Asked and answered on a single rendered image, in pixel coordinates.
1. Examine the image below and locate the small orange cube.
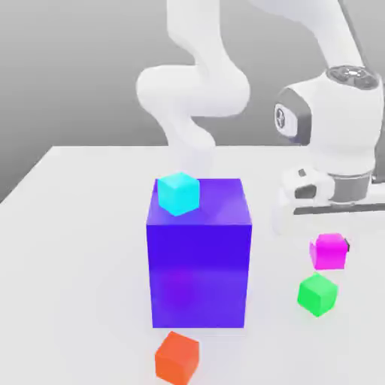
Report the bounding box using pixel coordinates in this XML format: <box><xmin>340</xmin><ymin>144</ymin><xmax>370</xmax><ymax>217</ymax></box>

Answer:
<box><xmin>154</xmin><ymin>330</ymin><xmax>200</xmax><ymax>385</ymax></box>

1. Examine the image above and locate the large purple box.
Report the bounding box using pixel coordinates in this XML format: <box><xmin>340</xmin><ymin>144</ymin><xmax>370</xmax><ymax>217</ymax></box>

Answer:
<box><xmin>145</xmin><ymin>177</ymin><xmax>253</xmax><ymax>329</ymax></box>

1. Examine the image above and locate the small green cube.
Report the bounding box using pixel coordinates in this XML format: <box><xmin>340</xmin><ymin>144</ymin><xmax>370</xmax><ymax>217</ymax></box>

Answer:
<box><xmin>296</xmin><ymin>272</ymin><xmax>339</xmax><ymax>318</ymax></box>

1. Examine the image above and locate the small cyan cube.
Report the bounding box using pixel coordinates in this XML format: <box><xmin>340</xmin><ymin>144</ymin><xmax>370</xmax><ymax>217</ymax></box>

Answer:
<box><xmin>156</xmin><ymin>171</ymin><xmax>201</xmax><ymax>217</ymax></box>

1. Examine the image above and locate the small magenta cube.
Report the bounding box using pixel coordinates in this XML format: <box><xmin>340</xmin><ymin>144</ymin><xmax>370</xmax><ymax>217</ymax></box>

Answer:
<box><xmin>309</xmin><ymin>232</ymin><xmax>347</xmax><ymax>271</ymax></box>

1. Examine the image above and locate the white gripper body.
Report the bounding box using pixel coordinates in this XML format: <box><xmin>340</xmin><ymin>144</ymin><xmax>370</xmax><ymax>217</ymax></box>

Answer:
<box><xmin>271</xmin><ymin>186</ymin><xmax>385</xmax><ymax>238</ymax></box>

